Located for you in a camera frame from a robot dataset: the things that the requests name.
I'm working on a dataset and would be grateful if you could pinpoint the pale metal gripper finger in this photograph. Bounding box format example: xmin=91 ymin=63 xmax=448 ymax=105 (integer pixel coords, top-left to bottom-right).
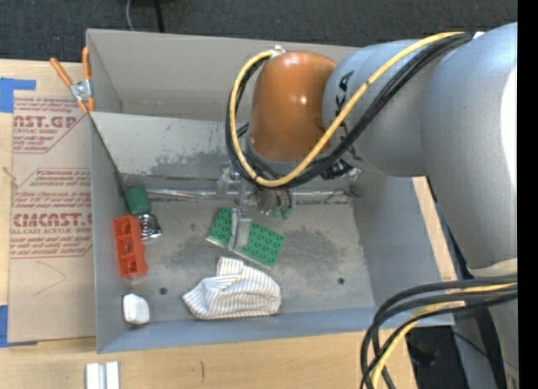
xmin=227 ymin=206 xmax=254 ymax=253
xmin=215 ymin=167 xmax=245 ymax=208

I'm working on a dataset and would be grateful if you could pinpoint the green studded flat plate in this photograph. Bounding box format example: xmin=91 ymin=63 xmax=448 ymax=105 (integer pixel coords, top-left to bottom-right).
xmin=205 ymin=206 xmax=286 ymax=271

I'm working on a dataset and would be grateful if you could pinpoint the white striped cloth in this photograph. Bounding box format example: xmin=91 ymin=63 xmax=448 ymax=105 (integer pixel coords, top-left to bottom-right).
xmin=181 ymin=256 xmax=282 ymax=322

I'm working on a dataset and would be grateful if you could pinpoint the grey metal bin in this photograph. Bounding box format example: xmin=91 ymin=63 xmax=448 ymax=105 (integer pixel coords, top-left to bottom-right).
xmin=85 ymin=29 xmax=456 ymax=355

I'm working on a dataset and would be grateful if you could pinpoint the shiny silver metal piece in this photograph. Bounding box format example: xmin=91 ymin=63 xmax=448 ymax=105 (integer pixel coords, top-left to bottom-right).
xmin=137 ymin=212 xmax=164 ymax=244

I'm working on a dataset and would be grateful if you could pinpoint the orange-red toy block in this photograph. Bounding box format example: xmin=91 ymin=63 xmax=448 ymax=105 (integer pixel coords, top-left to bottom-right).
xmin=112 ymin=214 xmax=150 ymax=279

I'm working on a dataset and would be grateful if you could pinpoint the small white rounded block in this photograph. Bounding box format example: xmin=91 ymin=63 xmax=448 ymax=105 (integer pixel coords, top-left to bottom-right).
xmin=122 ymin=292 xmax=151 ymax=326

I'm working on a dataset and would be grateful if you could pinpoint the brown cardboard board red print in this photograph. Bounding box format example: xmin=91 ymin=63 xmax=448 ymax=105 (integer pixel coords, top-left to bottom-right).
xmin=0 ymin=58 xmax=98 ymax=349

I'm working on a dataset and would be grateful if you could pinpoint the black cylinder on white bracket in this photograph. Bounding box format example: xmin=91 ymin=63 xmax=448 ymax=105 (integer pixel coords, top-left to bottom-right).
xmin=321 ymin=159 xmax=361 ymax=182

